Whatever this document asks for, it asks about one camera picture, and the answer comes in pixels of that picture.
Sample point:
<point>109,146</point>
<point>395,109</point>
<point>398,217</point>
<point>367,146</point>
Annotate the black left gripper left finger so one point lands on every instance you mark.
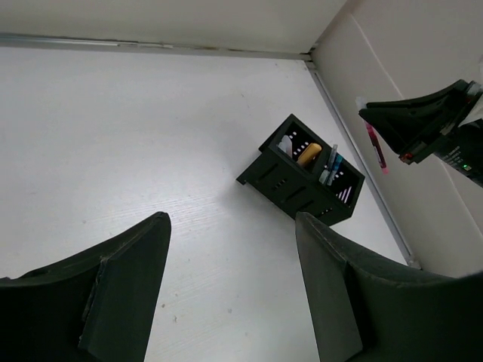
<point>97,305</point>

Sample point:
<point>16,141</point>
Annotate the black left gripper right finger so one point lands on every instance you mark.
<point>366,307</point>

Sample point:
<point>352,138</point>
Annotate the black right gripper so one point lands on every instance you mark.
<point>446,124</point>

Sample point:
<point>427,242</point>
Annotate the pink ink refill pen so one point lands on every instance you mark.
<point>361,104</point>

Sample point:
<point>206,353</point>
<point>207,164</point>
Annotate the blue ink refill pen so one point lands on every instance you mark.
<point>334,169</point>

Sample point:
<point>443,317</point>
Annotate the orange highlighter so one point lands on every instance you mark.
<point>308,154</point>

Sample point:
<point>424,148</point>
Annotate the purple pink highlighter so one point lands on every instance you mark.
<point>285,145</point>

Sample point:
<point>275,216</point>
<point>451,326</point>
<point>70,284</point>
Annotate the black desk organizer box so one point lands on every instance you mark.
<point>295,189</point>

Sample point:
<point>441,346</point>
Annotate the aluminium side rail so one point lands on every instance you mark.
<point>372,185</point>

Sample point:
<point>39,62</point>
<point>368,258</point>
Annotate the aluminium back rail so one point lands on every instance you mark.
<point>12,40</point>

